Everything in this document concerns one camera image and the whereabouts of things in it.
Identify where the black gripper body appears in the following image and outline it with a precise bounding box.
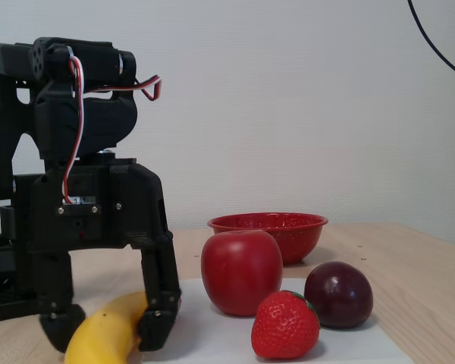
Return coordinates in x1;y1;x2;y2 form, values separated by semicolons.
14;153;175;255

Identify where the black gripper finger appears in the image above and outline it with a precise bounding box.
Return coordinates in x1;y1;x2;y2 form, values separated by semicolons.
32;249;86;353
136;242;183;352

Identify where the yellow plastic banana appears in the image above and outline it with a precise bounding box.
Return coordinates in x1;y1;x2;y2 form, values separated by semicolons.
63;290;151;364

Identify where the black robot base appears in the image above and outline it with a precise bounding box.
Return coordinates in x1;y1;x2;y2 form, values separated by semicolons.
0;204;42;325

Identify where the red speckled bowl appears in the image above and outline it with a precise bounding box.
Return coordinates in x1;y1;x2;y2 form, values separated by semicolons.
206;212;330;265

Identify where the white paper sheet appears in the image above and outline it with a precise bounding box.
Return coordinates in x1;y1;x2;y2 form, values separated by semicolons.
138;278;416;364

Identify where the red plastic apple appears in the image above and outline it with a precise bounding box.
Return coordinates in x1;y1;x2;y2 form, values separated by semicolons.
200;229;284;318

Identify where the red plastic strawberry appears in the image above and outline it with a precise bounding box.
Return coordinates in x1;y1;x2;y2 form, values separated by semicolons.
250;290;322;359

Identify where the dark purple plastic plum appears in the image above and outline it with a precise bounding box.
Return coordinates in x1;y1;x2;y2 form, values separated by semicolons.
303;261;375;330

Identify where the red white servo cable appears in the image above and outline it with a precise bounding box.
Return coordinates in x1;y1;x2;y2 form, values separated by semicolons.
61;55;164;206

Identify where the black wall cable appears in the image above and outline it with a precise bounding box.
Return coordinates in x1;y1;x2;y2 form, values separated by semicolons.
406;0;455;81

